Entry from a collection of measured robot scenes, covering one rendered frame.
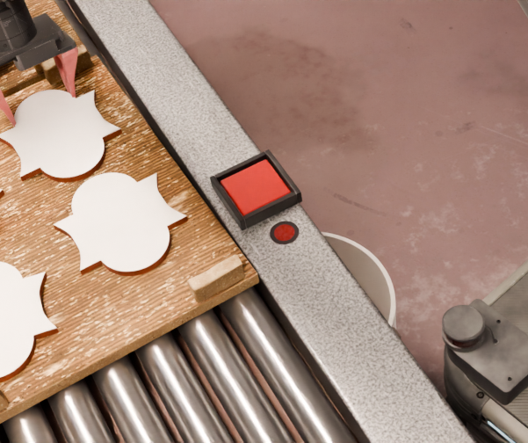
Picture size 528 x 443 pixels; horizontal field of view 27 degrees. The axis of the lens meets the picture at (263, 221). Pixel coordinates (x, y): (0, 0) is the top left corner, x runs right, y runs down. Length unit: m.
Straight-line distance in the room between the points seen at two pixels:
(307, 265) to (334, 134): 1.38
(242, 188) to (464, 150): 1.31
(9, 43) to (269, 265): 0.38
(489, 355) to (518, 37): 1.10
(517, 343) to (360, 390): 0.80
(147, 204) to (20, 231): 0.14
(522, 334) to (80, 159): 0.88
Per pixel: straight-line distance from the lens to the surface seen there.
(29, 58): 1.28
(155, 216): 1.19
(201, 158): 1.28
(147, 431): 1.08
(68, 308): 1.16
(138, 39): 1.44
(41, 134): 1.31
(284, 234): 1.19
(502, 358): 1.84
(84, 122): 1.31
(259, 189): 1.21
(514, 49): 2.71
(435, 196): 2.39
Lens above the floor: 1.85
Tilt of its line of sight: 51 degrees down
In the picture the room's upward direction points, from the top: 11 degrees counter-clockwise
